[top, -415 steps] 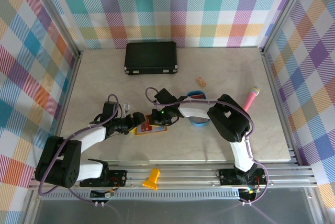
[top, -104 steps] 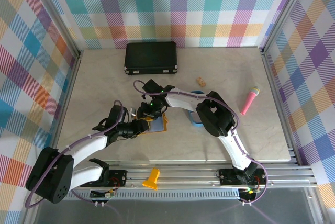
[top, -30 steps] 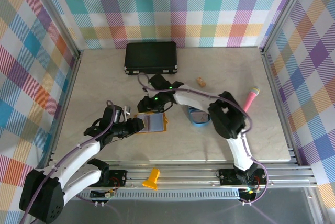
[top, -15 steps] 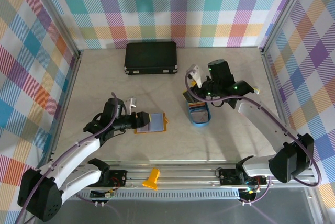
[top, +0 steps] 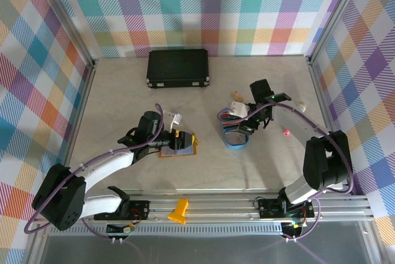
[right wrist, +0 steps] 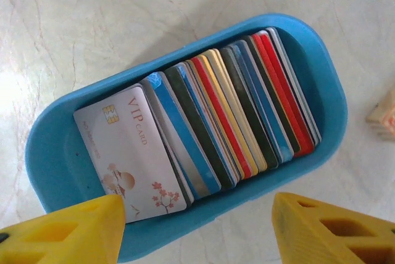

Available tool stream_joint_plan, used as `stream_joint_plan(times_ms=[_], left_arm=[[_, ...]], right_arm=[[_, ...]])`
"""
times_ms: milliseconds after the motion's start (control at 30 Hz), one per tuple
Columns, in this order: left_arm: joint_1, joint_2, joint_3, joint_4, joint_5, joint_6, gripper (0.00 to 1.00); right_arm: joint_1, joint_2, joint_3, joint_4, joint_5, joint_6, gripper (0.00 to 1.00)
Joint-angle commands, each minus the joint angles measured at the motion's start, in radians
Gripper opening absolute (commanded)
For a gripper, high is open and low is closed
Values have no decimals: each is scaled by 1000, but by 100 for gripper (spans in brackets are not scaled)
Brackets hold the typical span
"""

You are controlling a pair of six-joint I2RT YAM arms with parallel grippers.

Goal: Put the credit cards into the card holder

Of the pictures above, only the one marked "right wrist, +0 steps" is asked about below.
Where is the dark green card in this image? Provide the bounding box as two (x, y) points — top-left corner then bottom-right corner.
(163, 65), (237, 189)
(219, 46), (280, 169)

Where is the yellow card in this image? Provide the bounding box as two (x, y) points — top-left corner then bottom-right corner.
(197, 53), (262, 176)

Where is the white VIP card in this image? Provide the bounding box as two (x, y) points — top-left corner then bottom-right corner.
(73, 84), (189, 224)

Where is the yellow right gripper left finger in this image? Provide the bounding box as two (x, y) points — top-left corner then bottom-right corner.
(0, 194), (127, 264)

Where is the red card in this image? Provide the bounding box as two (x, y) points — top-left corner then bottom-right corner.
(261, 32), (316, 154)
(189, 56), (254, 181)
(252, 33), (306, 157)

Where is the blue oval card tray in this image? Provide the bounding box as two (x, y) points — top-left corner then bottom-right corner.
(24, 13), (349, 263)

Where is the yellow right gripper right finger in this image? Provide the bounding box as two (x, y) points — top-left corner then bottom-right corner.
(271, 192), (395, 264)

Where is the cream card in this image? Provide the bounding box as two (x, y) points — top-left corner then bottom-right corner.
(207, 48), (268, 172)

